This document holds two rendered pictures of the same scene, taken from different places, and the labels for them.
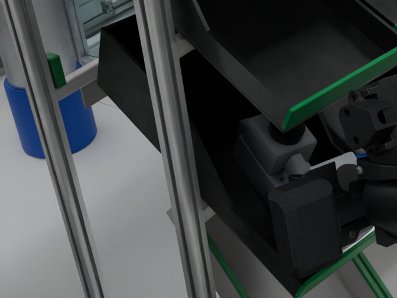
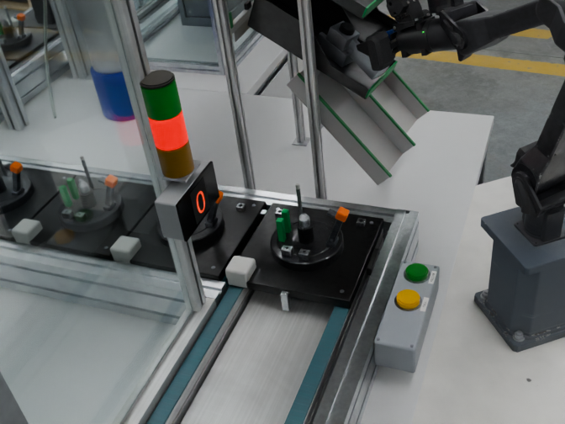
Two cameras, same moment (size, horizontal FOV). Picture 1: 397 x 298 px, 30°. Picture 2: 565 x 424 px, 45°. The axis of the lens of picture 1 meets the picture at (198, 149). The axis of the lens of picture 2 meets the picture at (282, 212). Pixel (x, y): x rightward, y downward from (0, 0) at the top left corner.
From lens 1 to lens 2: 0.81 m
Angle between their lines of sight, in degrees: 16
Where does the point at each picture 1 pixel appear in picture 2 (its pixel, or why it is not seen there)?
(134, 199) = (201, 130)
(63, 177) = (234, 75)
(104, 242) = (195, 153)
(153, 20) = not seen: outside the picture
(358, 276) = (374, 105)
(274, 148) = (345, 37)
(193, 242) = (314, 86)
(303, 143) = (355, 34)
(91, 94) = (237, 34)
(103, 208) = not seen: hidden behind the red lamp
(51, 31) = not seen: hidden behind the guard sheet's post
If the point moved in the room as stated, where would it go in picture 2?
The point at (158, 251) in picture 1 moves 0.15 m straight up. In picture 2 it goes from (231, 151) to (223, 101)
